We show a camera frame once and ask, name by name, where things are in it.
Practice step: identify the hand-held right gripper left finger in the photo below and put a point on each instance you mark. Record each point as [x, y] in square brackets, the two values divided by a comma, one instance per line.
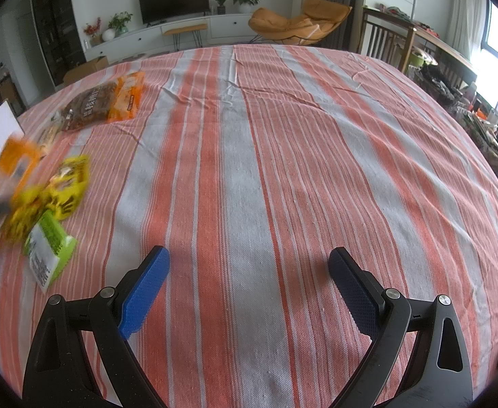
[147, 293]

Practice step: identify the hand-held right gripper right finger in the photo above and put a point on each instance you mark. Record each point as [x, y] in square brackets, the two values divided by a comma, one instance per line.
[355, 297]

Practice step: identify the clear orange label snack packet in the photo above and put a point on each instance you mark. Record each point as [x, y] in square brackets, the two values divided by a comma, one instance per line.
[13, 165]

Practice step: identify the green white snack packet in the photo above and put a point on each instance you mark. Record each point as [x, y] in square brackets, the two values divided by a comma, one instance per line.
[47, 255]

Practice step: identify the yellow egg snack packet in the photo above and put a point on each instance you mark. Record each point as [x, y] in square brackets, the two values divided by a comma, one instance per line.
[50, 134]

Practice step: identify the orange brown snack packet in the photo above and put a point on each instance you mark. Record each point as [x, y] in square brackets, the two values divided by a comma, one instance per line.
[100, 104]

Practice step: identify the orange grey striped tablecloth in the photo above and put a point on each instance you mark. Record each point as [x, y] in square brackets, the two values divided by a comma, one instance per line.
[274, 178]

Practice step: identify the brown cardboard box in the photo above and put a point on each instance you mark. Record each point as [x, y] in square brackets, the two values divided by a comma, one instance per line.
[85, 70]

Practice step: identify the black display cabinet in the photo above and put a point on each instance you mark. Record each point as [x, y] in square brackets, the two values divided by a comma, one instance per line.
[57, 25]

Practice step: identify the red flowers in vase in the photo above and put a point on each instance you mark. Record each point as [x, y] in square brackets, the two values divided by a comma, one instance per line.
[91, 29]

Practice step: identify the white round vase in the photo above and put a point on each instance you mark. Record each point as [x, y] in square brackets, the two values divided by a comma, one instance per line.
[108, 35]

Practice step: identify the clutter of household items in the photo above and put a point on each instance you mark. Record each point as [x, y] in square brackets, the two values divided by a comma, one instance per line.
[478, 114]

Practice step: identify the green plant in vase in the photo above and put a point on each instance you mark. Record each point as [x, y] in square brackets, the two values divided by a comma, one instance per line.
[119, 20]

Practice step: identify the white television cabinet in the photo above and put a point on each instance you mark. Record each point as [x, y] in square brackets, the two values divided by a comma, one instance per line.
[147, 36]

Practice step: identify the dark wooden chair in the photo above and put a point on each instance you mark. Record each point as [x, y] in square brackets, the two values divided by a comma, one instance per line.
[385, 38]

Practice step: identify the wooden side table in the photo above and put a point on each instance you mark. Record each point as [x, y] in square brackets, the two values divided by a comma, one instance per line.
[444, 49]

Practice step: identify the wooden stool black legs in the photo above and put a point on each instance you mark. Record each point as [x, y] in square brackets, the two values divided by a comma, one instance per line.
[185, 29]

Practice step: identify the black television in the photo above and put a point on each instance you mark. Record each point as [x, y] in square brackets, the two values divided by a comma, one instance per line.
[174, 0]

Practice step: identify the orange lounge chair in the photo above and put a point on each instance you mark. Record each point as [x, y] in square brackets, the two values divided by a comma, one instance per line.
[283, 19]

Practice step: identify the small green potted plant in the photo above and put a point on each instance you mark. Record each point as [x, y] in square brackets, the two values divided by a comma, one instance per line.
[220, 5]

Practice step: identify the white sheer curtain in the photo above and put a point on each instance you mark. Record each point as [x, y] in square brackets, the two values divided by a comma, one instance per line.
[470, 8]

